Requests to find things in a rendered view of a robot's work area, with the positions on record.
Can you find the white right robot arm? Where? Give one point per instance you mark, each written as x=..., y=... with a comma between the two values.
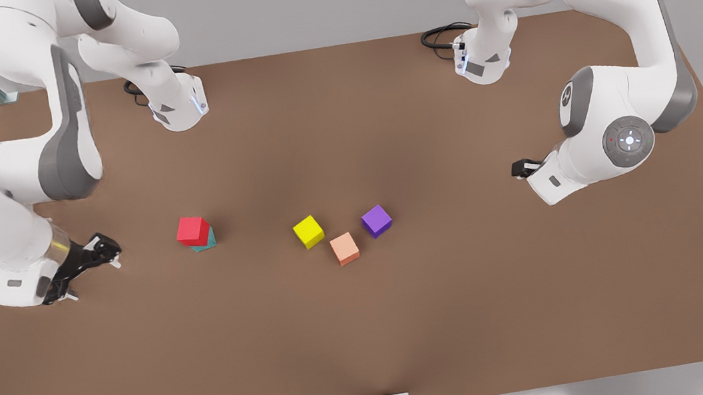
x=19, y=164

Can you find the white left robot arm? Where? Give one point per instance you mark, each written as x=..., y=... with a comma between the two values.
x=614, y=98

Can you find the red wooden cube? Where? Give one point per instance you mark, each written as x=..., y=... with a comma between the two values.
x=193, y=231

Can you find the teal wooden cube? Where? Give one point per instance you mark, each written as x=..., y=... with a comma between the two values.
x=207, y=241

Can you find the purple wooden cube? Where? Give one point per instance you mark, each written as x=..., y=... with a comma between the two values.
x=376, y=220

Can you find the yellow wooden cube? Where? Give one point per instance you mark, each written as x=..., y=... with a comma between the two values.
x=308, y=231

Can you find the orange wooden cube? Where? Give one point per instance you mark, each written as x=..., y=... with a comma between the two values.
x=345, y=248

